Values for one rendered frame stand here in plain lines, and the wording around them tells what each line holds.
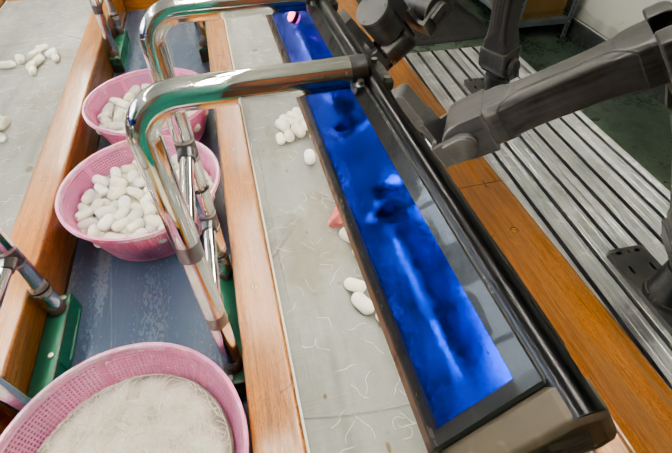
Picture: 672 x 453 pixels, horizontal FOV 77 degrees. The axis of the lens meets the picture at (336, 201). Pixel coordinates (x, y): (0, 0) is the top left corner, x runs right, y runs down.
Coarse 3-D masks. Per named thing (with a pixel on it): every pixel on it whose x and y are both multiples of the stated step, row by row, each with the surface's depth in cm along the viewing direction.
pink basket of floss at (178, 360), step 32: (128, 352) 51; (160, 352) 52; (192, 352) 51; (64, 384) 49; (96, 384) 51; (224, 384) 49; (32, 416) 47; (64, 416) 50; (0, 448) 44; (32, 448) 47
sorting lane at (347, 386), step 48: (240, 48) 114; (288, 144) 84; (288, 192) 74; (288, 240) 67; (336, 240) 67; (288, 288) 60; (336, 288) 60; (288, 336) 55; (336, 336) 55; (384, 336) 55; (336, 384) 51; (384, 384) 51; (336, 432) 47; (384, 432) 47
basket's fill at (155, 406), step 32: (128, 384) 52; (160, 384) 51; (192, 384) 52; (96, 416) 49; (128, 416) 49; (160, 416) 49; (192, 416) 49; (224, 416) 50; (64, 448) 47; (96, 448) 47; (128, 448) 46; (160, 448) 47; (192, 448) 46; (224, 448) 47
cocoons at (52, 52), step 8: (40, 48) 112; (48, 48) 113; (16, 56) 107; (32, 56) 109; (40, 56) 108; (48, 56) 110; (56, 56) 108; (0, 64) 105; (8, 64) 105; (32, 64) 105; (32, 72) 102; (0, 120) 87; (8, 120) 88; (0, 128) 87; (0, 136) 83
